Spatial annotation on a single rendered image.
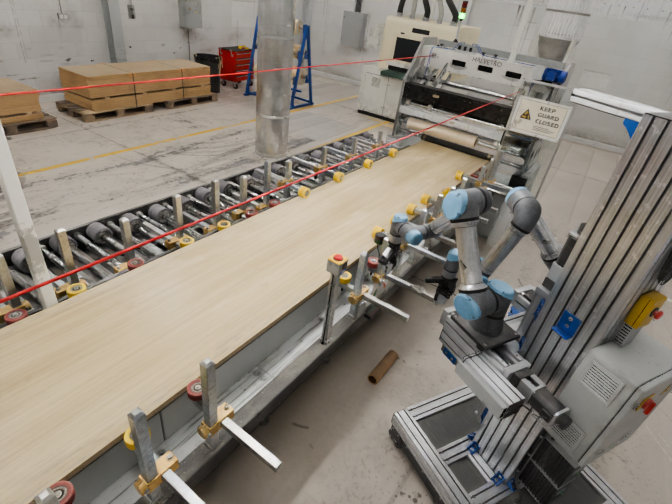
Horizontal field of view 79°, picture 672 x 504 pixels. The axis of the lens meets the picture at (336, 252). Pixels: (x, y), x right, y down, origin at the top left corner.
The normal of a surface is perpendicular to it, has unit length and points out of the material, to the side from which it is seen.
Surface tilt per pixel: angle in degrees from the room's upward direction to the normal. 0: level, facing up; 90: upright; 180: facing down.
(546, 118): 90
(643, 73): 90
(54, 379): 0
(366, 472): 0
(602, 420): 90
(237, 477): 0
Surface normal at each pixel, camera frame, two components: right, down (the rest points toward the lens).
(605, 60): -0.54, 0.40
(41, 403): 0.12, -0.83
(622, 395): -0.88, 0.15
